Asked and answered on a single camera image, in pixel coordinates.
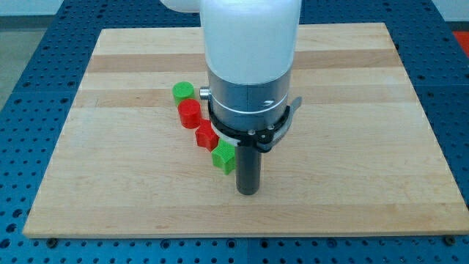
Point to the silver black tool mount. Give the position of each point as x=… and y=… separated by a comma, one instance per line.
x=250, y=115

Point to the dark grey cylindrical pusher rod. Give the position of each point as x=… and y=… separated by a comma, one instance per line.
x=248, y=168

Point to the green star block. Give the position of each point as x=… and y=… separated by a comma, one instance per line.
x=224, y=155

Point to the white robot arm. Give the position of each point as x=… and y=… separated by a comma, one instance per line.
x=249, y=48

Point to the red star block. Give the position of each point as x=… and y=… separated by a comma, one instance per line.
x=206, y=136

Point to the red cylinder block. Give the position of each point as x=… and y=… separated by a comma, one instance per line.
x=190, y=113

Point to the green cylinder block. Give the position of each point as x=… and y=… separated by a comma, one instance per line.
x=181, y=91

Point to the wooden board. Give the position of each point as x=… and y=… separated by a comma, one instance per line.
x=359, y=159

